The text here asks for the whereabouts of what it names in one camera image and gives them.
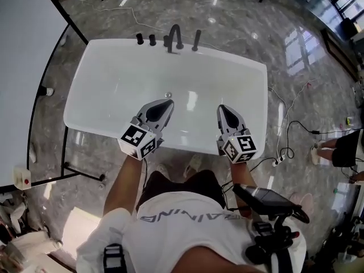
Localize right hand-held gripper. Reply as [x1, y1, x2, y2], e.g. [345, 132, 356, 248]
[217, 104, 258, 164]

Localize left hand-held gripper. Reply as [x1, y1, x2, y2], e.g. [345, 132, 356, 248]
[118, 98, 175, 161]

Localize dark grey cylindrical rod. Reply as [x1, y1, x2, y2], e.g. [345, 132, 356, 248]
[192, 30, 202, 52]

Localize person's right forearm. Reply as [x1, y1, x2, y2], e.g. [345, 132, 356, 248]
[229, 159, 258, 198]

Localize person's left forearm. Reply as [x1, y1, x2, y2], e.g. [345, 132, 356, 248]
[104, 155, 144, 216]

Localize white bathtub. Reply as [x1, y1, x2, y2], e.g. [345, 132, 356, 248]
[63, 38, 268, 160]

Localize person's right shoe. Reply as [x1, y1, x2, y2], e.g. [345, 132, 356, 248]
[184, 154, 204, 179]

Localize person's shoe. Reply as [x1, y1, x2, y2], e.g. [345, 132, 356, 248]
[156, 163, 171, 177]
[184, 154, 204, 179]

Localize person's left shoe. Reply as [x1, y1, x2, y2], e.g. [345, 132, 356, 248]
[156, 163, 171, 177]

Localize person's black shorts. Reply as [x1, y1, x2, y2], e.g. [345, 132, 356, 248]
[136, 169, 227, 210]

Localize black curved faucet spout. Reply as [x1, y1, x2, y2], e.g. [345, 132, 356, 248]
[167, 24, 184, 53]

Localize pink bucket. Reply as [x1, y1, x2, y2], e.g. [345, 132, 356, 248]
[289, 191, 314, 214]

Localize person's white T-shirt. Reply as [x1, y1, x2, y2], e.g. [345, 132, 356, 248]
[76, 191, 307, 273]

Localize dark wooden low cabinet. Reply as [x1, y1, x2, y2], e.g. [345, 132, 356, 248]
[321, 28, 364, 82]

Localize person's chin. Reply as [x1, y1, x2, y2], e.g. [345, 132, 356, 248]
[170, 245, 257, 273]

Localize white box with red button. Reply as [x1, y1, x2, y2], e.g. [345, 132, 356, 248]
[13, 166, 32, 190]

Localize black bin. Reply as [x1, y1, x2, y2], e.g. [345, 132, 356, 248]
[340, 18, 358, 39]

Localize black floor cable with adapter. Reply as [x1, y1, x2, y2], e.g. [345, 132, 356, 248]
[280, 120, 356, 159]

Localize white board with black frame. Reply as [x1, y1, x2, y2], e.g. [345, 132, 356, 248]
[0, 0, 106, 195]

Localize black harness strap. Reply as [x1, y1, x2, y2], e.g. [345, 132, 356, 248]
[104, 243, 127, 273]

